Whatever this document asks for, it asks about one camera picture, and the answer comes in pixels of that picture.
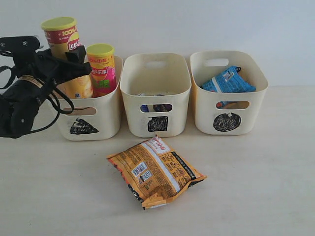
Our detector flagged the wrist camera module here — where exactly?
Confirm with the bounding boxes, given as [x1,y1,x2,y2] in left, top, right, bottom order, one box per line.
[0,35,43,57]

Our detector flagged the pink chips can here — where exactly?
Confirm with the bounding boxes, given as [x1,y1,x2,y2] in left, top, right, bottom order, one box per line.
[86,43,117,97]

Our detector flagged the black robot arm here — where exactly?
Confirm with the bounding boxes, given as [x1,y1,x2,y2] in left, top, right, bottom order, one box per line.
[0,46,91,139]

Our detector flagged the purple juice carton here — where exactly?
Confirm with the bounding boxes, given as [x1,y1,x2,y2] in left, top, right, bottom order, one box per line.
[153,104,172,112]

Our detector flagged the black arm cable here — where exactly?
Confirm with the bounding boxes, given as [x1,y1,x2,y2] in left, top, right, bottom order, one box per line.
[0,50,75,133]

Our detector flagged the cream bin square mark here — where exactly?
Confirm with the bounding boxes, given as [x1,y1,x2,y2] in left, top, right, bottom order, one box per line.
[120,53,191,138]

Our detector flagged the cream bin triangle mark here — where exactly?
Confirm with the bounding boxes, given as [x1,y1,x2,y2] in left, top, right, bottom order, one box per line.
[56,56,124,141]

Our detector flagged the white blue milk carton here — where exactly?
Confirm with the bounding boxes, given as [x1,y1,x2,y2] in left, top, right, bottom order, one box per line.
[137,93,154,113]

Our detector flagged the cream bin circle mark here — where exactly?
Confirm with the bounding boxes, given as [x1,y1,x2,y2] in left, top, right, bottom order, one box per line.
[190,51,269,135]

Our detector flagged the yellow chips can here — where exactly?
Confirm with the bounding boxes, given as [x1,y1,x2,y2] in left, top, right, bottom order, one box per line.
[41,16,93,99]

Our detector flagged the orange noodle packet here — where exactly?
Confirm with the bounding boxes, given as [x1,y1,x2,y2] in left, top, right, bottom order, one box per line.
[107,136,206,210]

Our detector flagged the blue noodle packet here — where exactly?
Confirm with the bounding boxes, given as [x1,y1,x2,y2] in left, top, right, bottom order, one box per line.
[201,65,256,93]

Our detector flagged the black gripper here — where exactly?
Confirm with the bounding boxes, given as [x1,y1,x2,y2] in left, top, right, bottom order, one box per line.
[13,45,92,85]

